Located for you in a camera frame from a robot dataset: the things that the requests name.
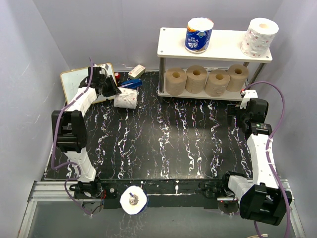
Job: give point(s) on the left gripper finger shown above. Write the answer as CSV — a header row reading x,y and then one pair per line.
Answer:
x,y
114,88
110,93

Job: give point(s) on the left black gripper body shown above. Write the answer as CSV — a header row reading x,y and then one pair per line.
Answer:
x,y
106,83

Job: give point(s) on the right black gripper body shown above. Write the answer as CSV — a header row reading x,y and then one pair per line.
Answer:
x,y
242,113

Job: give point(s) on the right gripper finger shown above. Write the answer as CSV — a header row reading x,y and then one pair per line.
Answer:
x,y
235,121
233,110

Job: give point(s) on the white red-dotted roll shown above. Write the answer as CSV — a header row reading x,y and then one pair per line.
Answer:
x,y
126,99
258,37

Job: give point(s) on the brown roll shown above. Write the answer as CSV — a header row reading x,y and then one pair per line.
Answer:
x,y
217,83
196,79
175,81
238,75

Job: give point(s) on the blue roll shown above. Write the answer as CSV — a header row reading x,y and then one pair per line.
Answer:
x,y
198,34
134,200

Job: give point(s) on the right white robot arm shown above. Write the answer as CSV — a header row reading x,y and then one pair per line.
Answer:
x,y
261,200

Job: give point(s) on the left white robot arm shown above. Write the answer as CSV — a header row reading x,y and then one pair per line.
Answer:
x,y
69,131

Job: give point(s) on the white two-tier shelf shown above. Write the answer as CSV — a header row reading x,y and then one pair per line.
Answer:
x,y
224,46

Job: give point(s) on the small red cap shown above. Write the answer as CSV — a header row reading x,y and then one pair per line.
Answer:
x,y
117,76

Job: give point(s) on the blue stapler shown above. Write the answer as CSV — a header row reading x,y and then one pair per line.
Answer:
x,y
131,84

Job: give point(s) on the white green cardboard box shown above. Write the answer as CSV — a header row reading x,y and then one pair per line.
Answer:
x,y
136,72

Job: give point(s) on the small framed whiteboard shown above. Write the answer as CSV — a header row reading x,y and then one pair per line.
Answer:
x,y
71,80

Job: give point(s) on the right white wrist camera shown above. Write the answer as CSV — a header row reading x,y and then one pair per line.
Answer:
x,y
246,96

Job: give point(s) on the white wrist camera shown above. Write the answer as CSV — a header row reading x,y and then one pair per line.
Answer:
x,y
246,96
104,69

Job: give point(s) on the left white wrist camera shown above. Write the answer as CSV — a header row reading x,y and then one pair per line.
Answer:
x,y
104,69

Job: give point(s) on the aluminium front rail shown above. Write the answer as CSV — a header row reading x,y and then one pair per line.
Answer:
x,y
105,194

